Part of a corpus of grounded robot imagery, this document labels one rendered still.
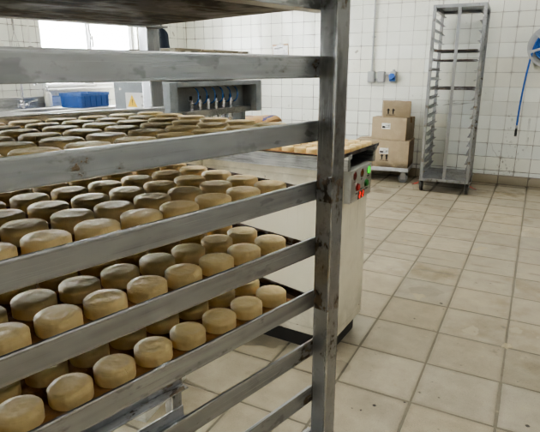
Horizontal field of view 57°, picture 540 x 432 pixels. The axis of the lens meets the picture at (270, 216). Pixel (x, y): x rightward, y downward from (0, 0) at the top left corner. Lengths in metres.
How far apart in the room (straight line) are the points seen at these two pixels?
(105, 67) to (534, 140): 5.69
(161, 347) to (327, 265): 0.28
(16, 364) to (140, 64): 0.31
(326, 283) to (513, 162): 5.36
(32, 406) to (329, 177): 0.47
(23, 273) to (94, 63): 0.20
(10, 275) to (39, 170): 0.10
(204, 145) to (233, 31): 6.49
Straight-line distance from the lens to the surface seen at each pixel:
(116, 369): 0.65
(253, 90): 2.71
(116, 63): 0.52
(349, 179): 2.03
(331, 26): 0.73
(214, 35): 7.22
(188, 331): 0.71
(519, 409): 2.21
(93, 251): 0.53
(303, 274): 2.19
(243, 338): 0.72
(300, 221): 2.11
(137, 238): 0.56
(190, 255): 0.73
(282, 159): 2.11
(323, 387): 0.88
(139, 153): 0.54
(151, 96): 1.05
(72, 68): 0.50
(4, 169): 0.48
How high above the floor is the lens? 1.23
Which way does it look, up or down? 16 degrees down
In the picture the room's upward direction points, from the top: straight up
